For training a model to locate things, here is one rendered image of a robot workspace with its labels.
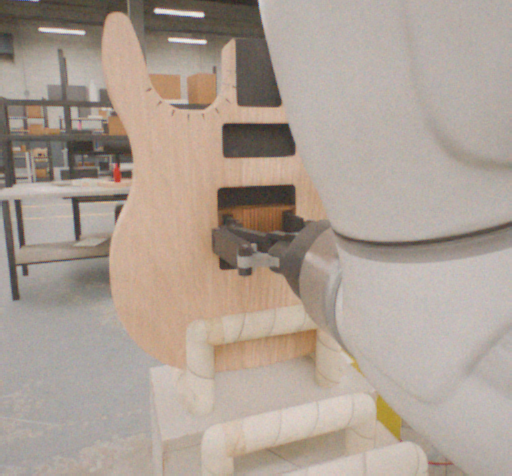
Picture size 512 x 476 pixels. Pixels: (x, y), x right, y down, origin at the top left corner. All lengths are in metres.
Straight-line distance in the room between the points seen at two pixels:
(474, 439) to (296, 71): 0.14
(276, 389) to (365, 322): 0.39
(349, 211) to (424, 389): 0.07
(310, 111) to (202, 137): 0.34
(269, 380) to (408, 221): 0.47
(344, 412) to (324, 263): 0.27
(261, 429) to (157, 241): 0.23
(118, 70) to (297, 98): 0.34
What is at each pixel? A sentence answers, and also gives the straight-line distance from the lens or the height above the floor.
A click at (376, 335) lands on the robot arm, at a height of 1.34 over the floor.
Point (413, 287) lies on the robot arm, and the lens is 0.17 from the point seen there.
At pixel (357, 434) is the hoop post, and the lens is 0.55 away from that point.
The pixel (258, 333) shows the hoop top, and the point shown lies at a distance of 0.52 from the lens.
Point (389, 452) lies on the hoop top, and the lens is 0.47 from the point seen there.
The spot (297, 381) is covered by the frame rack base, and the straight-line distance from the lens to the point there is 0.60.
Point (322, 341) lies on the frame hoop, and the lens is 0.57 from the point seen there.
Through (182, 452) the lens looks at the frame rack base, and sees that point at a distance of 0.54.
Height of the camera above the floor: 1.43
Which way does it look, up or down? 12 degrees down
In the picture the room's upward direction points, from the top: straight up
